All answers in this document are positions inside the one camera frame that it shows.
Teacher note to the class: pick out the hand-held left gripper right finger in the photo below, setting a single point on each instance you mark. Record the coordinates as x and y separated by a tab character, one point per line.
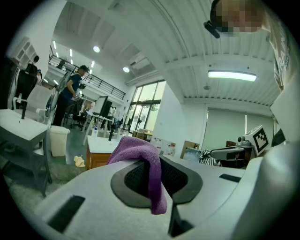
211	187

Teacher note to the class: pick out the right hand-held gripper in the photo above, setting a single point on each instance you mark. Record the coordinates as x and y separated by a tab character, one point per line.
260	140

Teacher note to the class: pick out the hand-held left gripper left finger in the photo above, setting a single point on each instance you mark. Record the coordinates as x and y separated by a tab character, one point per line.
98	187

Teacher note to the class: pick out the purple cloth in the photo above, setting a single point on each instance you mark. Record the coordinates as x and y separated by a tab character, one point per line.
140	147

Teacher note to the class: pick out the brown wooden vanity cabinet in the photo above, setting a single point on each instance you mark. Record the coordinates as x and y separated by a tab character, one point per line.
98	160

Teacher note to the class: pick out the black frame side table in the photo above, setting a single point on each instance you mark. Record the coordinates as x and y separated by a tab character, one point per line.
35	150

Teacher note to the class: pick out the black white striped fabric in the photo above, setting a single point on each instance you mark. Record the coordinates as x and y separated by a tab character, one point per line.
207	159

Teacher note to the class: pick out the white roller blind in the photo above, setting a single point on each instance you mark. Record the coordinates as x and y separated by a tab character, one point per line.
225	126

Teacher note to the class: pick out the pale yellow rag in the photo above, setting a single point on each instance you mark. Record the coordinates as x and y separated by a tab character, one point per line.
79	161

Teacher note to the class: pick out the brown cardboard box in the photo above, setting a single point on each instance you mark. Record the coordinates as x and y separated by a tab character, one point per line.
189	148
140	134

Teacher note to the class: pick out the black slim bottle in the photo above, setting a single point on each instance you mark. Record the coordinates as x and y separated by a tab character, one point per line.
110	137

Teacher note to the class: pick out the small bottle blue cap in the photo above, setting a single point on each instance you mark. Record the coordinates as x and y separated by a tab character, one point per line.
94	131

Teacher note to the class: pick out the pack of clear water bottles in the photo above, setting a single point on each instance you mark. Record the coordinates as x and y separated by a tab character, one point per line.
164	146

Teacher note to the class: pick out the cream plastic trash bin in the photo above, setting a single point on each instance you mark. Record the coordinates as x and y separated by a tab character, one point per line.
58	140

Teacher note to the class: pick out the white desk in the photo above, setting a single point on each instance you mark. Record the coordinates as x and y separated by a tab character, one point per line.
96	119

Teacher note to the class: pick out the grey ceiling sensor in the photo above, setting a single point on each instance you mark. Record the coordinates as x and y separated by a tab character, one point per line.
206	87

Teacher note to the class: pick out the long fluorescent tube light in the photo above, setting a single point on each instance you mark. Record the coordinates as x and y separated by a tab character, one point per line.
232	75

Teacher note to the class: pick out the black computer monitor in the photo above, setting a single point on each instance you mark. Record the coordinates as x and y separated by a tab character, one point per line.
103	106

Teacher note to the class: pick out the black-framed glass window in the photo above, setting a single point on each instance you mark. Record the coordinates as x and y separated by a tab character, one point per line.
145	105

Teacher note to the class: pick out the white rectangular sink top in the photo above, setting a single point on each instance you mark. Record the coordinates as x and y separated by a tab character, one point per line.
21	126

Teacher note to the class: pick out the black mezzanine railing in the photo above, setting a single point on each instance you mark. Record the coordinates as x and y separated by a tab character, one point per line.
100	83

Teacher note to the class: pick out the short black faucet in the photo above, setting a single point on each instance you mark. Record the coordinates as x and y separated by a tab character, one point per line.
23	110

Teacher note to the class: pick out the white mesh office chair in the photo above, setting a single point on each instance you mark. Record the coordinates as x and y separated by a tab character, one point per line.
39	96

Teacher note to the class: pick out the round ceiling light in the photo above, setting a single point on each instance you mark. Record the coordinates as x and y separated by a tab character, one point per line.
96	48
126	69

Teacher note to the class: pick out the person's beige t-shirt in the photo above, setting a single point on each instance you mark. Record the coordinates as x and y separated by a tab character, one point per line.
281	47

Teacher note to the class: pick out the white ceiling air conditioner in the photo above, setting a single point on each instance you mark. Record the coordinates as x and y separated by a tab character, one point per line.
140	61

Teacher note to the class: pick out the person's head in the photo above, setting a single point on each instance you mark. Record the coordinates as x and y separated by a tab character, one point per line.
241	16

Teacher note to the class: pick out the white cubby shelf unit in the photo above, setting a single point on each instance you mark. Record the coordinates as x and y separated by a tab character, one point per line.
24	50

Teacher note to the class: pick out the black head-mounted camera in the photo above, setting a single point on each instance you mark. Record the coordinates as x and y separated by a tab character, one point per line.
212	29

